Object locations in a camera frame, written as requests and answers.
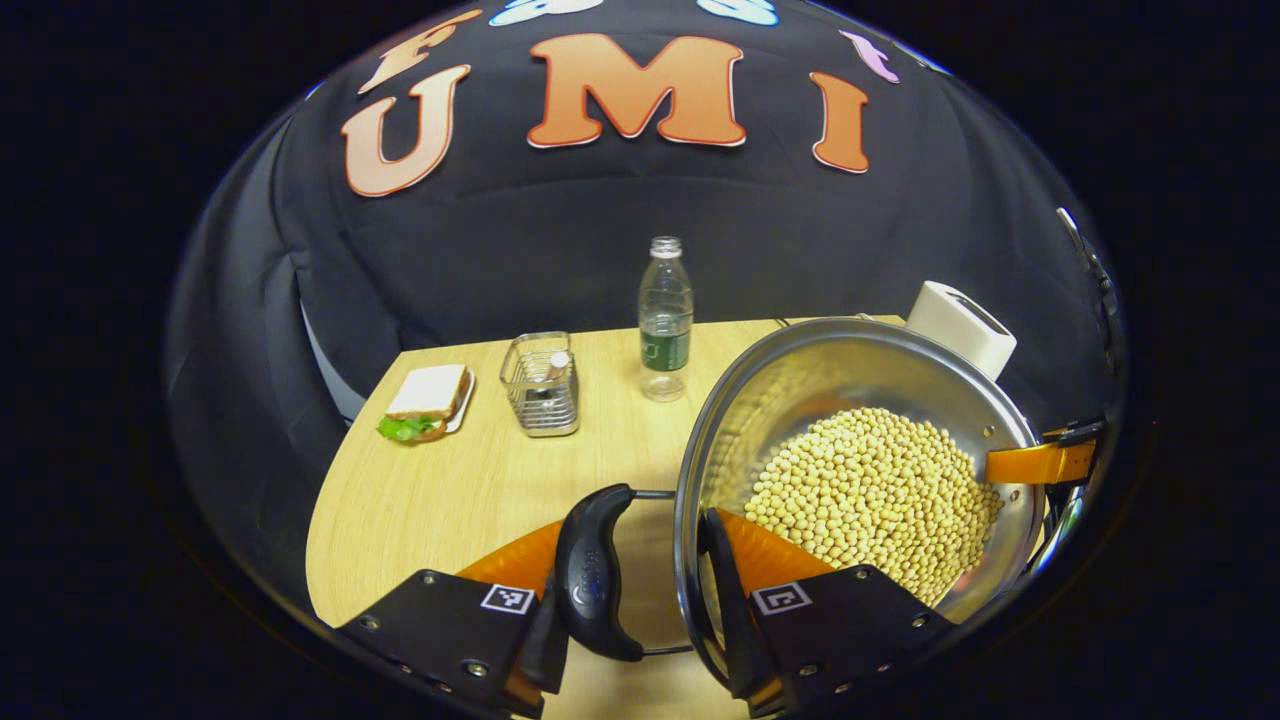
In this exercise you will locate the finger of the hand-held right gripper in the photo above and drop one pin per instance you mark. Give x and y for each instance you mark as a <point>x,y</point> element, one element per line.
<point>1040,462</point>

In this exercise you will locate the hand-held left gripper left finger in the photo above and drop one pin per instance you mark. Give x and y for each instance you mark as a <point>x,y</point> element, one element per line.
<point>450,630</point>

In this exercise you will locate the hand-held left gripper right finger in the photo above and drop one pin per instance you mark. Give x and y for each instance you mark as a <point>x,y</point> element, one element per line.
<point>730,600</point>

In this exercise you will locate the pile of soybeans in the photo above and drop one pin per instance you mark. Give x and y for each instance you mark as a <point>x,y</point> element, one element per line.
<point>870,490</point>

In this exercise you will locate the white toaster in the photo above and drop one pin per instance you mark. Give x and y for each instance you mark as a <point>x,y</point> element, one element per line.
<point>950,320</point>

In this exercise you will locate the sandwich with lettuce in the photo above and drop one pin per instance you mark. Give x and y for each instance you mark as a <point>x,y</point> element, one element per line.
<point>425,395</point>

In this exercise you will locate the clear plastic water bottle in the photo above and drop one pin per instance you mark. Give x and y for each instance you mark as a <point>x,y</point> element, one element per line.
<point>665,340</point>

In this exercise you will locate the black backdrop cloth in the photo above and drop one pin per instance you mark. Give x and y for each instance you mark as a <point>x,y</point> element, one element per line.
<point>560,250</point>

